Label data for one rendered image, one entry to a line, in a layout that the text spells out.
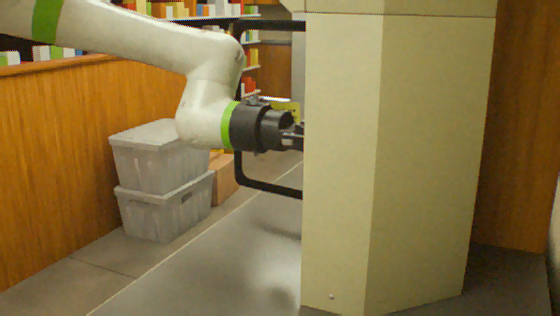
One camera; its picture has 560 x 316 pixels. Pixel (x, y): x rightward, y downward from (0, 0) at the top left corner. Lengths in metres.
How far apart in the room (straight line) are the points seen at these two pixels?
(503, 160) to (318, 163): 0.46
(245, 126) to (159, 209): 2.21
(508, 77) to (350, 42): 0.43
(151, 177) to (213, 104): 2.11
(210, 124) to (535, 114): 0.63
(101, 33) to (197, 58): 0.18
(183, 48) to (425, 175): 0.50
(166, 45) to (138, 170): 2.15
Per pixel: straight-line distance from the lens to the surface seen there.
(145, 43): 0.98
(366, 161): 0.73
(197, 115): 0.95
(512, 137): 1.07
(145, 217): 3.18
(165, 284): 0.94
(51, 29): 1.00
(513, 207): 1.12
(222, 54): 0.98
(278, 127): 0.88
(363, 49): 0.70
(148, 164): 3.02
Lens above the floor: 1.42
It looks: 17 degrees down
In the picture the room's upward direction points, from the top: straight up
